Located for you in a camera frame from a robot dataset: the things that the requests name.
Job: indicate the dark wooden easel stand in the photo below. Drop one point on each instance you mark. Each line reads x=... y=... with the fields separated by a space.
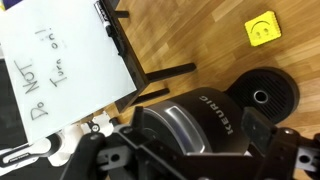
x=140 y=78

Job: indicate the white glass whiteboard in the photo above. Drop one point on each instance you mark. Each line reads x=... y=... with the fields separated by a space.
x=61 y=62

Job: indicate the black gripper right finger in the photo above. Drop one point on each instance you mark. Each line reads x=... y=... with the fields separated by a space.
x=283 y=150

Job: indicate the black Keurig coffee machine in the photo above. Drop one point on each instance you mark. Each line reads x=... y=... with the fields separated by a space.
x=207 y=120

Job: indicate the yellow smiley face block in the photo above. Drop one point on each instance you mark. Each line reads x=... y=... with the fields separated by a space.
x=263 y=28

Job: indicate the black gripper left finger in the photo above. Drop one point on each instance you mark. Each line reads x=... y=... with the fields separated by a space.
x=126 y=154

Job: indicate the black white dry-erase marker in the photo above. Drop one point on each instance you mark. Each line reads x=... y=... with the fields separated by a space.
x=103 y=17

